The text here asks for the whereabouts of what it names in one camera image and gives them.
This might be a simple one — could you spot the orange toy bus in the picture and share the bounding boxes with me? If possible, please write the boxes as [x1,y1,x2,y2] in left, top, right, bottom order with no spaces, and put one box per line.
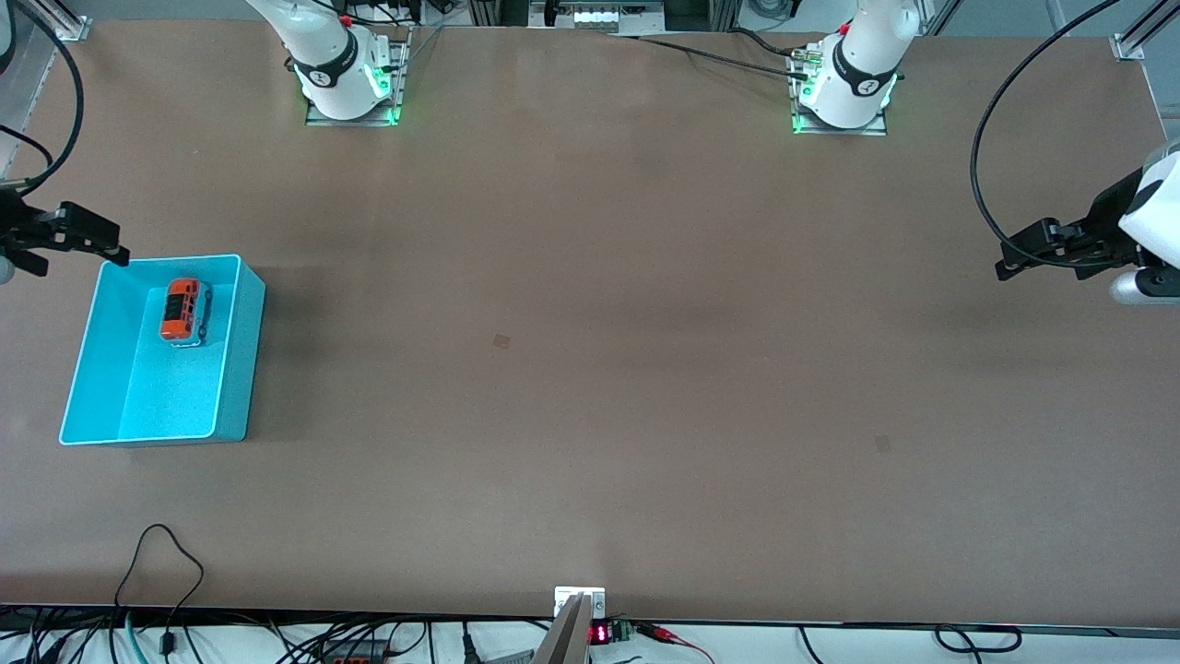
[159,278,214,350]

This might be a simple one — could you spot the blue plastic box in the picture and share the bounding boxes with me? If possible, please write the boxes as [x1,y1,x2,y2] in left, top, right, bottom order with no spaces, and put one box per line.
[58,255,269,446]

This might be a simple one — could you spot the orange connector block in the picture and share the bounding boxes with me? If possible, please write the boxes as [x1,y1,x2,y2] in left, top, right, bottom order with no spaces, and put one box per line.
[323,636,393,662]

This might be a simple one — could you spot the white mounting plate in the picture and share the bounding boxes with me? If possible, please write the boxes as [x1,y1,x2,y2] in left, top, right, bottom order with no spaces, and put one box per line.
[554,587,607,619]

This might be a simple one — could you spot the grey metal bar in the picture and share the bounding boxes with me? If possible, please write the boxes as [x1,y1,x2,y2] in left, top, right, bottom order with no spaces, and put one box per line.
[533,593,592,664]

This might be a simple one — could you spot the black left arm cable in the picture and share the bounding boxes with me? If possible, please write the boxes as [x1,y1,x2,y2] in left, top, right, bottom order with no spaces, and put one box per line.
[968,0,1121,273]

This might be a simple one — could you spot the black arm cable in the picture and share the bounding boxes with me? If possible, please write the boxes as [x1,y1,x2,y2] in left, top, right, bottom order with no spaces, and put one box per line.
[968,0,1121,273]
[0,0,86,195]

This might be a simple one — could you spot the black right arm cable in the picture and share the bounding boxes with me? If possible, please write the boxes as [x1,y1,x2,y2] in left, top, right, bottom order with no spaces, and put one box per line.
[0,0,86,195]

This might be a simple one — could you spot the aluminium profile rail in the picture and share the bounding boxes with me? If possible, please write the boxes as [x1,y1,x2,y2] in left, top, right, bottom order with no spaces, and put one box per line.
[0,0,93,176]

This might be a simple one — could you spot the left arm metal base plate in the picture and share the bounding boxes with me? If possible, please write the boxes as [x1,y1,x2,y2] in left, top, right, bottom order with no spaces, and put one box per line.
[790,41,891,137]

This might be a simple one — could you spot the black cable across table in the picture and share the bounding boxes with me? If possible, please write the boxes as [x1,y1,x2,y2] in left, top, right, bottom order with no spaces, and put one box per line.
[604,26,817,84]

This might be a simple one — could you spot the thin black looped cable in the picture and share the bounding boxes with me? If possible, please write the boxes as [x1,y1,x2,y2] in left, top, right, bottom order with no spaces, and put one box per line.
[113,524,207,658]

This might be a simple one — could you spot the black coiled cable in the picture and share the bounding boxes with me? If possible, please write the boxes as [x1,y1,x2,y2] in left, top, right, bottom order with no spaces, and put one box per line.
[934,624,1023,655]

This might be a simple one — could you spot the aluminium frame rack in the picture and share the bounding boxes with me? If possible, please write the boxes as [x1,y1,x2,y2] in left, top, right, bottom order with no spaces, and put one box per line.
[466,0,743,30]

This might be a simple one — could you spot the red wire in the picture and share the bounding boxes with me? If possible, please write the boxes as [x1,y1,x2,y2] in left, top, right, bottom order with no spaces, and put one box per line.
[636,623,716,664]

